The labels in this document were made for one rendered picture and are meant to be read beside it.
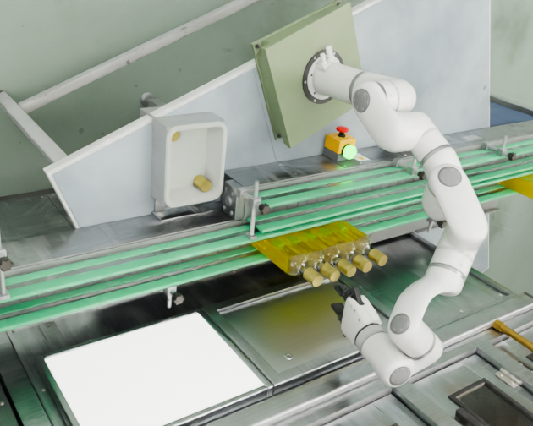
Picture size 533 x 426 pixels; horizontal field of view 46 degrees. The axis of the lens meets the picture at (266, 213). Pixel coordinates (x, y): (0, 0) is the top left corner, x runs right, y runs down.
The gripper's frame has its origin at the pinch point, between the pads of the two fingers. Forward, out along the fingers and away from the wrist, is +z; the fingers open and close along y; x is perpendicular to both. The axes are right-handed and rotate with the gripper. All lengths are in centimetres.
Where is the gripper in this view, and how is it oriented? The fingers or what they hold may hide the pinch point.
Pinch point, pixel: (340, 299)
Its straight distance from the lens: 157.2
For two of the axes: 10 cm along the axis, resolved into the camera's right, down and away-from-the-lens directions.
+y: 1.0, -8.9, -4.5
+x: -9.4, 0.6, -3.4
